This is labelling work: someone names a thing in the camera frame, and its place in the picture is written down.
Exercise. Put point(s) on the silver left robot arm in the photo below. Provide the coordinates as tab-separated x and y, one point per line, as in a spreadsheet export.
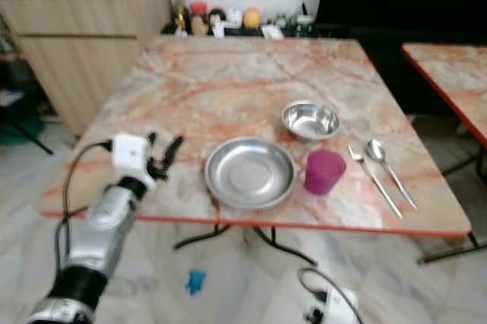
99	229

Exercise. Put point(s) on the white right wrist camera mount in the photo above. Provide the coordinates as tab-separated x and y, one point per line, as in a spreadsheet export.
338	305

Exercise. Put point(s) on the steel fork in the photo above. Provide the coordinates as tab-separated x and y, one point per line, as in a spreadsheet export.
375	182

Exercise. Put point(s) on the green floor item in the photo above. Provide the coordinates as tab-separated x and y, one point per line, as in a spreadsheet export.
15	122

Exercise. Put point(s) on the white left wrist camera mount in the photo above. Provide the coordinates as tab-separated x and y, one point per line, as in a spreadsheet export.
129	153

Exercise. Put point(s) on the small blue toy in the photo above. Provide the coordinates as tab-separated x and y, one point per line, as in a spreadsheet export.
195	282

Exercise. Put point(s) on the light wooden cabinet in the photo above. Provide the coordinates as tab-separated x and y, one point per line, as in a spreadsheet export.
91	50

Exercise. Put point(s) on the marble-print folding table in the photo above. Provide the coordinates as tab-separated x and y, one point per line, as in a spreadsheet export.
453	80
198	84

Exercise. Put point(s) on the white round figurine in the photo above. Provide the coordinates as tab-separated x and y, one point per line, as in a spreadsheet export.
234	16

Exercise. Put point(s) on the yellow round figurine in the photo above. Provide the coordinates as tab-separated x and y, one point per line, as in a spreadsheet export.
251	17

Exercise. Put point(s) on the dark green mug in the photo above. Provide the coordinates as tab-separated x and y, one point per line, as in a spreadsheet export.
304	24

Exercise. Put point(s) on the red-lidded jar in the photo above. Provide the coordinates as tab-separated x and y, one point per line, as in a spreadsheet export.
199	20

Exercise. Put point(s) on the purple plastic cup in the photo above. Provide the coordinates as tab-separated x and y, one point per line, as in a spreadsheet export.
324	172

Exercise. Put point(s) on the dark round figurine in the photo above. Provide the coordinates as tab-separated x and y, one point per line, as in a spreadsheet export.
217	18

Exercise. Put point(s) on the round steel plate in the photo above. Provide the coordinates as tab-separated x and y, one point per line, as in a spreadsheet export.
249	174

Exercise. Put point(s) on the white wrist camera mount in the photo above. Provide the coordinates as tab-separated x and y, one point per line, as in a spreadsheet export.
129	153
338	305

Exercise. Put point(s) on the small steel bowl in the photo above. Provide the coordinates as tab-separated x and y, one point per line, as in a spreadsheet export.
310	119

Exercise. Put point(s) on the black television unit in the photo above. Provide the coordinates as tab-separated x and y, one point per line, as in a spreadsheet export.
403	4

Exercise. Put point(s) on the steel spoon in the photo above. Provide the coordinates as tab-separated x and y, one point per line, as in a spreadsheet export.
392	174

